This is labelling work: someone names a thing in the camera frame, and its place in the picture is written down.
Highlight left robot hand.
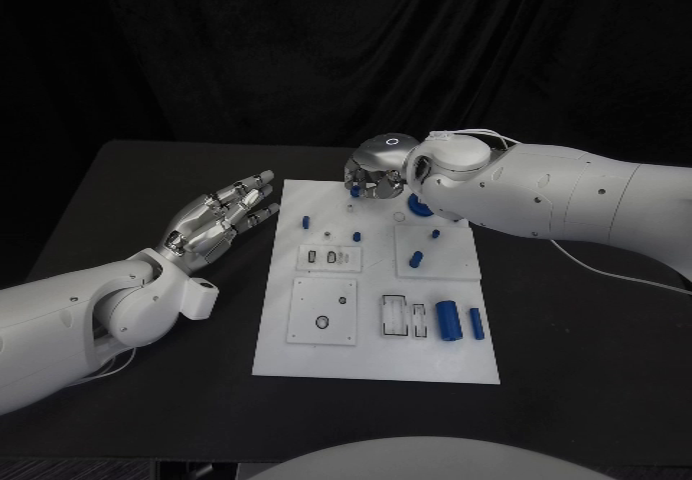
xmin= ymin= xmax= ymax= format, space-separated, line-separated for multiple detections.
xmin=154 ymin=169 xmax=281 ymax=274

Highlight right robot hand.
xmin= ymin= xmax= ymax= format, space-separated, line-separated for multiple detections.
xmin=341 ymin=132 xmax=422 ymax=200

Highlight white task board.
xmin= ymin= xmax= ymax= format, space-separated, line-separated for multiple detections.
xmin=251 ymin=178 xmax=501 ymax=386

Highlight blue gear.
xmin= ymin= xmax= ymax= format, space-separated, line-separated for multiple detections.
xmin=406 ymin=193 xmax=435 ymax=218

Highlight large blue cylinder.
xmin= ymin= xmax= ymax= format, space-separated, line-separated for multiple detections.
xmin=434 ymin=299 xmax=465 ymax=342

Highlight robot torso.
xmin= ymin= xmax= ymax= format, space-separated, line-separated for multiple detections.
xmin=252 ymin=435 xmax=622 ymax=480

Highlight white cable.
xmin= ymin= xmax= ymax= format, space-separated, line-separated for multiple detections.
xmin=548 ymin=239 xmax=692 ymax=296
xmin=63 ymin=346 xmax=140 ymax=387

